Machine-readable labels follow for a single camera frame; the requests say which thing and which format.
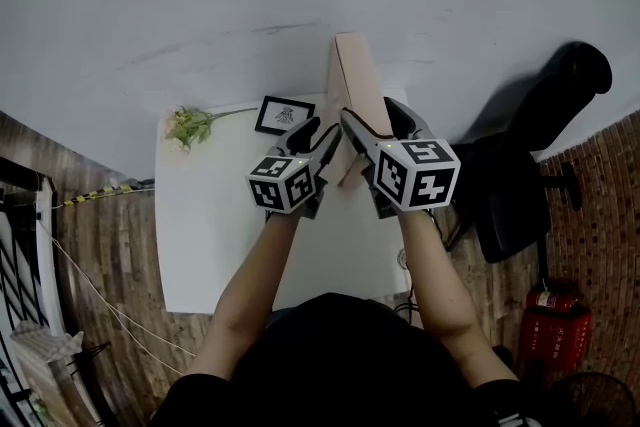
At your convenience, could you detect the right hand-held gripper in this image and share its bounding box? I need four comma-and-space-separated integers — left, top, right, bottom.
339, 96, 462, 220

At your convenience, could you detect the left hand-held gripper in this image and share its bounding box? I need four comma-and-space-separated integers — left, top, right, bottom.
245, 116, 344, 220

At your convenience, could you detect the cardboard box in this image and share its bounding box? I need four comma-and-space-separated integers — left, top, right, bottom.
325, 31, 396, 189
9, 319, 86, 427

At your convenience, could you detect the person's right forearm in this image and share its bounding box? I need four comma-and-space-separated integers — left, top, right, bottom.
399, 209, 519, 389

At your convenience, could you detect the person's left forearm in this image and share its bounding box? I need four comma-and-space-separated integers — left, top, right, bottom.
187, 209, 301, 379

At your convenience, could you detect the white square table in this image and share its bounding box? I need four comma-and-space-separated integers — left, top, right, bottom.
153, 87, 416, 315

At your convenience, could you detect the artificial flower bunch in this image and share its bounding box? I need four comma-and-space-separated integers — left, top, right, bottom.
163, 105, 259, 154

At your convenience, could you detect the black office chair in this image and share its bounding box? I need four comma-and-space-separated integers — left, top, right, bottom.
444, 41, 614, 265

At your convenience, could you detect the yellow black striped tape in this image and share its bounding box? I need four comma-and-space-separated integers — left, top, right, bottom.
62, 183, 134, 209

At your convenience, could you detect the person's black shirt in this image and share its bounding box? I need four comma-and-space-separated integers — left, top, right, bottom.
149, 292, 546, 427

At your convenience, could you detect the red fire extinguisher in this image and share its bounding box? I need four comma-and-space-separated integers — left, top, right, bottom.
525, 285, 584, 315

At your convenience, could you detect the red fire extinguisher box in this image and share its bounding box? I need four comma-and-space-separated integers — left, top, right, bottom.
517, 304, 594, 374

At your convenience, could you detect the black stair railing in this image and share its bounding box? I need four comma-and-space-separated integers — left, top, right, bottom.
0, 157, 66, 331

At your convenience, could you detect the black standing fan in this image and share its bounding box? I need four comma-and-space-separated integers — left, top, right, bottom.
544, 372, 639, 427

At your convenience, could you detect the black picture frame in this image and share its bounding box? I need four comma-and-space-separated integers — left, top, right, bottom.
253, 95, 317, 137

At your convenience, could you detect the black cable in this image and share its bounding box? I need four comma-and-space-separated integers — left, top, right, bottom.
394, 287, 426, 329

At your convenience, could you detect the white cable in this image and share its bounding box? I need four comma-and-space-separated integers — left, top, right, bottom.
37, 214, 196, 359
89, 284, 185, 376

